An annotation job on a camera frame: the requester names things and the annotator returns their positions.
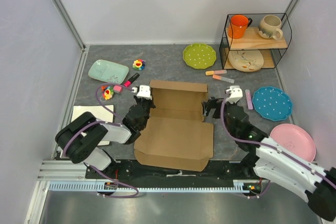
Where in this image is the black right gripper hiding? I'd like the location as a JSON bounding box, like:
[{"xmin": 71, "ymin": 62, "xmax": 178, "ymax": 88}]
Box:
[{"xmin": 201, "ymin": 97, "xmax": 238, "ymax": 137}]

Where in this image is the orange highlighter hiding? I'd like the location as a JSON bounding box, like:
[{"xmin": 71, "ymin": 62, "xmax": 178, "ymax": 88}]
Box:
[{"xmin": 212, "ymin": 74, "xmax": 235, "ymax": 84}]

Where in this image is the brown cardboard box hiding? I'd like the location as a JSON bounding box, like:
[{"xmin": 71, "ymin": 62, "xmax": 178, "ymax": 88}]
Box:
[{"xmin": 134, "ymin": 80, "xmax": 214, "ymax": 172}]

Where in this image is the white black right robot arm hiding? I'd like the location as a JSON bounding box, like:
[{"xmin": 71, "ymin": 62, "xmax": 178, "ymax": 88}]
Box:
[{"xmin": 202, "ymin": 98, "xmax": 335, "ymax": 222}]

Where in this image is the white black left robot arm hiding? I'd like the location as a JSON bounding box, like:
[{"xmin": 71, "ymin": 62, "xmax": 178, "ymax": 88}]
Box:
[{"xmin": 55, "ymin": 95, "xmax": 155, "ymax": 178}]

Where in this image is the white square plate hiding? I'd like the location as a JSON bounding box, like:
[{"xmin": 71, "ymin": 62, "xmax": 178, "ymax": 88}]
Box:
[{"xmin": 71, "ymin": 104, "xmax": 115, "ymax": 146}]

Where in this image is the yellow highlighter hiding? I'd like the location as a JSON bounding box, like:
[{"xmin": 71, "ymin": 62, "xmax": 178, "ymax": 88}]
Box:
[{"xmin": 205, "ymin": 70, "xmax": 227, "ymax": 76}]

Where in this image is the pink black highlighter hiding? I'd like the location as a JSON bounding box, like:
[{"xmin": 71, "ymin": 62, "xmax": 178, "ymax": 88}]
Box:
[{"xmin": 124, "ymin": 73, "xmax": 140, "ymax": 87}]

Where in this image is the pink eraser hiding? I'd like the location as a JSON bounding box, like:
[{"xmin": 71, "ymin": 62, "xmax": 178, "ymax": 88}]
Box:
[{"xmin": 113, "ymin": 86, "xmax": 123, "ymax": 93}]

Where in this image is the purple pen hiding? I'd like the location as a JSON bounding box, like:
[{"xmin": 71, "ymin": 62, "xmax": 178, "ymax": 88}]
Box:
[{"xmin": 245, "ymin": 89, "xmax": 253, "ymax": 110}]

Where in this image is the green dotted plate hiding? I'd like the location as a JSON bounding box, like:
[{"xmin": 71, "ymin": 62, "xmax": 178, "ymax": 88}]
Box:
[{"xmin": 183, "ymin": 44, "xmax": 217, "ymax": 69}]

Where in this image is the light teal rectangular plate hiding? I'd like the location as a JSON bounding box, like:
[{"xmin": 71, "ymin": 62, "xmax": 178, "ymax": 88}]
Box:
[{"xmin": 88, "ymin": 59, "xmax": 129, "ymax": 84}]

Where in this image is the rainbow flower toy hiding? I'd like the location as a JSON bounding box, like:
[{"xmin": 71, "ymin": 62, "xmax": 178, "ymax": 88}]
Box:
[{"xmin": 132, "ymin": 59, "xmax": 145, "ymax": 71}]

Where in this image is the beige painted plate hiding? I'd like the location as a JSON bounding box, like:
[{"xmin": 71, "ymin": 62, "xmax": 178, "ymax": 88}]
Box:
[{"xmin": 228, "ymin": 50, "xmax": 264, "ymax": 72}]

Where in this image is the blue dotted plate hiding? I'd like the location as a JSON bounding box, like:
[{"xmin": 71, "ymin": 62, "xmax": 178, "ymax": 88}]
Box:
[{"xmin": 252, "ymin": 86, "xmax": 293, "ymax": 122}]

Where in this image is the orange mug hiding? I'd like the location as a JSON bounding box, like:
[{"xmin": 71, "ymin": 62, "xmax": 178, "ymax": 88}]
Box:
[{"xmin": 228, "ymin": 15, "xmax": 253, "ymax": 39}]

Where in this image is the pink plate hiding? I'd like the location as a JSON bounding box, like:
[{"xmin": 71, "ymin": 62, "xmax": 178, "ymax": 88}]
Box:
[{"xmin": 270, "ymin": 123, "xmax": 316, "ymax": 162}]

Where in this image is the beige ceramic mug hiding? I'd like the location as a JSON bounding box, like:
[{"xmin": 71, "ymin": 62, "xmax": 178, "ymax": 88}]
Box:
[{"xmin": 258, "ymin": 15, "xmax": 283, "ymax": 40}]

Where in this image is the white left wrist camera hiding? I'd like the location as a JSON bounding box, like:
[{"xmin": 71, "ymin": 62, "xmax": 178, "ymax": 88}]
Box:
[{"xmin": 132, "ymin": 85, "xmax": 152, "ymax": 100}]

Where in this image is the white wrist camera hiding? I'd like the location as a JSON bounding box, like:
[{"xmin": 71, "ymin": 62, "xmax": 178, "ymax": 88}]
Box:
[
  {"xmin": 225, "ymin": 86, "xmax": 243, "ymax": 104},
  {"xmin": 132, "ymin": 85, "xmax": 152, "ymax": 100}
]

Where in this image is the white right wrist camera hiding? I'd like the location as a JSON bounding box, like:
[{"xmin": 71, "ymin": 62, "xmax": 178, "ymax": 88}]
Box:
[{"xmin": 225, "ymin": 86, "xmax": 243, "ymax": 104}]

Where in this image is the black wire wooden shelf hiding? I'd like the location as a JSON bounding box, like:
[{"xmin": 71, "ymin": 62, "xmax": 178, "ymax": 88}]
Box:
[{"xmin": 219, "ymin": 13, "xmax": 292, "ymax": 70}]

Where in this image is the grey cable duct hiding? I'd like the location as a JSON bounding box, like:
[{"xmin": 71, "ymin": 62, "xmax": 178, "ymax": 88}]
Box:
[{"xmin": 48, "ymin": 181, "xmax": 249, "ymax": 193}]

